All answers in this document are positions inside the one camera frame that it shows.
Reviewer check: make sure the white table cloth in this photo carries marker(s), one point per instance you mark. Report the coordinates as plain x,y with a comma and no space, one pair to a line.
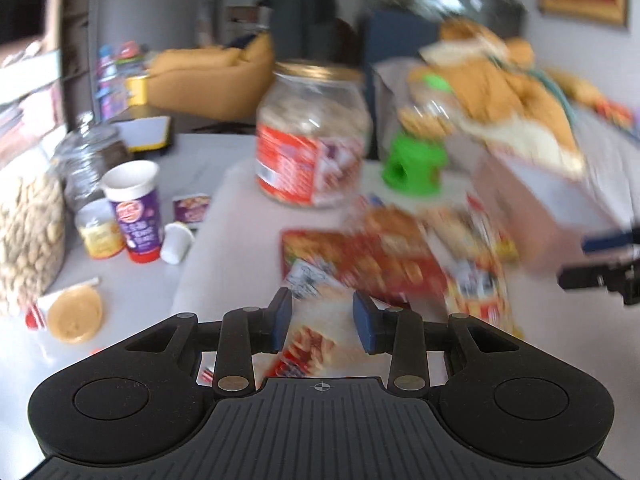
236,259

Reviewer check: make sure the yellow armchair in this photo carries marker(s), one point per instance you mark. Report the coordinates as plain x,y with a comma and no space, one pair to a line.
223,84

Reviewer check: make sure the small yellow pudding cup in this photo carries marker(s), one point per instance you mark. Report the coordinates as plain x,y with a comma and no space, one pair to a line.
99,230

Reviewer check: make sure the pink cardboard box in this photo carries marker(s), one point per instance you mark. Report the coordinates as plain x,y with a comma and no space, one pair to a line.
547,215

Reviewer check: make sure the colourful bottles on shelf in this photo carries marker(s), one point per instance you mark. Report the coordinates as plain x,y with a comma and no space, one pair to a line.
122,77

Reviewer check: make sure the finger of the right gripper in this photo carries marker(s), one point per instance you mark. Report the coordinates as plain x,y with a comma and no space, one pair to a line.
611,240
617,278

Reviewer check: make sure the small white creamer cup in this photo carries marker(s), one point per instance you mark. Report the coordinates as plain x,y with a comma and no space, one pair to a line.
177,241

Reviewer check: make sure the orange plastic lid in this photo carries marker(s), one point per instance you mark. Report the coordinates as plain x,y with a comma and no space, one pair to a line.
76,316

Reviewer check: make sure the clear jar red label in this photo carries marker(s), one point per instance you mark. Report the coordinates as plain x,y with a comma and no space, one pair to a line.
313,132

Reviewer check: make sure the red snack bag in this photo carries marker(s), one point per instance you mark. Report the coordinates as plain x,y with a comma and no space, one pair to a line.
382,251

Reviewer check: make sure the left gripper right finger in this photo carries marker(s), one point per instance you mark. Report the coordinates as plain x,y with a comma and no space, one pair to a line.
408,339

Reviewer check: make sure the small purple sachet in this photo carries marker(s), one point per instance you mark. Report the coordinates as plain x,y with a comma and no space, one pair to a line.
191,209

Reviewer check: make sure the green candy dispenser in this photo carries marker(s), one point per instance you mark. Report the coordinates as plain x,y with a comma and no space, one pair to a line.
418,154

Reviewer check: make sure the yellow cartoon snack bag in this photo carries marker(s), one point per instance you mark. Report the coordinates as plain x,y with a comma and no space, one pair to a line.
472,252

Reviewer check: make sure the large glass peanut jar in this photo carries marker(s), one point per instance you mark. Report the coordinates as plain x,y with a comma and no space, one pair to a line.
32,228

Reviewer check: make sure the small dark glass jar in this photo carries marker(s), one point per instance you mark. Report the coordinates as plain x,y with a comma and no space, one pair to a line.
84,156

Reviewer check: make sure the orange and cream blanket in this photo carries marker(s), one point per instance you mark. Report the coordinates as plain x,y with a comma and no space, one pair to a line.
506,102

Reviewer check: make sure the red white wrapper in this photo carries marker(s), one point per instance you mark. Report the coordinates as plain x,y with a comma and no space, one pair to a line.
35,315

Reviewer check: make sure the dark jacket on stand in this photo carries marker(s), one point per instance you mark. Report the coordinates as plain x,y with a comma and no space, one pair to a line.
310,30

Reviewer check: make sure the yellow black tablet case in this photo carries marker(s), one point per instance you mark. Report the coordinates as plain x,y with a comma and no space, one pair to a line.
149,134

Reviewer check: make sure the purple drink cup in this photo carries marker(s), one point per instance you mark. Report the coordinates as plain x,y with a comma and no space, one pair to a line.
131,190

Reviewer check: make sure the white rice cracker bag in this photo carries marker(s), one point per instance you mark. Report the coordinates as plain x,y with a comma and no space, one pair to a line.
322,338

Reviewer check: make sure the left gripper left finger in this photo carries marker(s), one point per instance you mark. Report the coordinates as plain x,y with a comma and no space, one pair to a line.
182,341

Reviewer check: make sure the dark blue cabinet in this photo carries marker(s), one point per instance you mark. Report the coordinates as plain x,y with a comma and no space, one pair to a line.
390,34

